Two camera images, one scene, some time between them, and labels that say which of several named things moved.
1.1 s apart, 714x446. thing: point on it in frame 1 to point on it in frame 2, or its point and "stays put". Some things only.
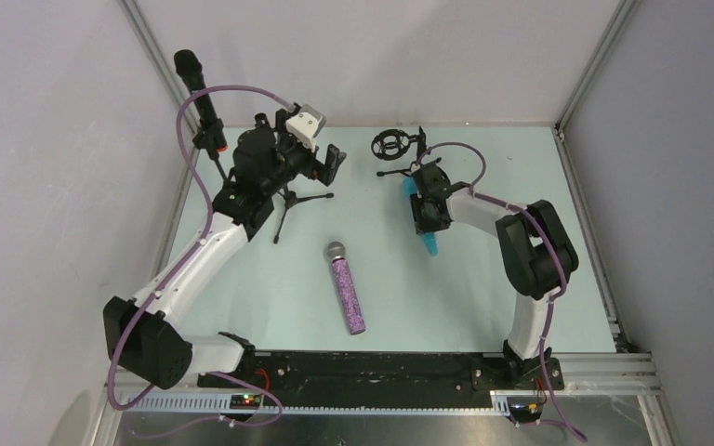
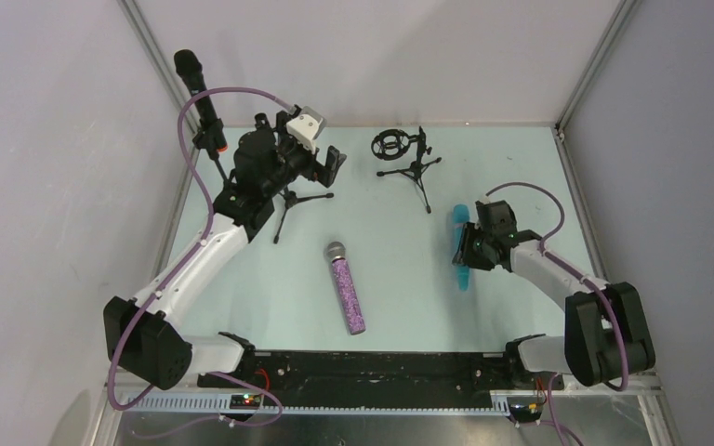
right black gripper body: (425, 218) to (469, 244)
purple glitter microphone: (337, 252) stays put
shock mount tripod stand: (390, 144) stays put
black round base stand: (208, 137) stays put
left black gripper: (318, 163) stays put
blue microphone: (409, 189) to (461, 216)
